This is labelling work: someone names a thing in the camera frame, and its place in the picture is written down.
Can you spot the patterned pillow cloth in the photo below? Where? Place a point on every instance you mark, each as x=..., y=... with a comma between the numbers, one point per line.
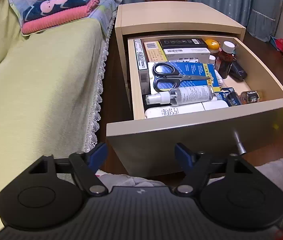
x=104, y=13

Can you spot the white lotion bottle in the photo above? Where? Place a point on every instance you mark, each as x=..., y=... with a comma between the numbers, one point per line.
x=156, y=112

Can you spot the grey trouser leg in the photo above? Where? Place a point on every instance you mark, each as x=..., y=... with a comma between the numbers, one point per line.
x=279, y=179

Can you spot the yellow medicine box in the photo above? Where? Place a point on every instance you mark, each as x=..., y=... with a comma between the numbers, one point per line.
x=154, y=52

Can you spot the grey white tall box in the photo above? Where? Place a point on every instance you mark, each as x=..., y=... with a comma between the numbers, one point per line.
x=142, y=67

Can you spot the light green sofa cover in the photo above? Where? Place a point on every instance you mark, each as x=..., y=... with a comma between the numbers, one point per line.
x=48, y=89

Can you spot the large battery blue blister pack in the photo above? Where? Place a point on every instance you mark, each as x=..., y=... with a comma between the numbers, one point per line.
x=229, y=95

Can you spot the clear spray bottle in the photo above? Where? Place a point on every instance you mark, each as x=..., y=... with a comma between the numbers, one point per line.
x=182, y=96

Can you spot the beige nightstand drawer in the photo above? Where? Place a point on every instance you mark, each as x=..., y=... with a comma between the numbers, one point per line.
x=144, y=147

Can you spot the black flat box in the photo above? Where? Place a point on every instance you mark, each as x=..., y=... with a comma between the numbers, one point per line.
x=174, y=43

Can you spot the black scissors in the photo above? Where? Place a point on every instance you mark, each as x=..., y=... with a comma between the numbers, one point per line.
x=167, y=75

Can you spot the navy cartoon folded blanket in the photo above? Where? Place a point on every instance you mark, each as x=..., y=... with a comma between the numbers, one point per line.
x=44, y=8

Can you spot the black pouch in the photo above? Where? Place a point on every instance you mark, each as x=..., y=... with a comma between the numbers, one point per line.
x=237, y=72

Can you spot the silver drawer knob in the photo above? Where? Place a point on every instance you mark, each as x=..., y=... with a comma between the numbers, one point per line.
x=240, y=147

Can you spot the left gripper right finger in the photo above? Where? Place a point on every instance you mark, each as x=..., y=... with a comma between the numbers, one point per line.
x=196, y=167

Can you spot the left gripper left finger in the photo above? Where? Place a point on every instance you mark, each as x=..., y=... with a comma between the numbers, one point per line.
x=84, y=167

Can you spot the beige wooden nightstand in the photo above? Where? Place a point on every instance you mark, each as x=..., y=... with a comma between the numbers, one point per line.
x=169, y=17

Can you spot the brown medicine bottle white cap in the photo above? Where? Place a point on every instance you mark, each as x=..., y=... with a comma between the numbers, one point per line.
x=225, y=59

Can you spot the orange round container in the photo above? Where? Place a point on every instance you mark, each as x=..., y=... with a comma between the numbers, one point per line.
x=213, y=45

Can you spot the white medicine box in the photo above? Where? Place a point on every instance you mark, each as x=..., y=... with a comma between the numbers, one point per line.
x=200, y=54

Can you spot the cotton swab pack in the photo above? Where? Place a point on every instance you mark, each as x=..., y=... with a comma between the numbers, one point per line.
x=220, y=81

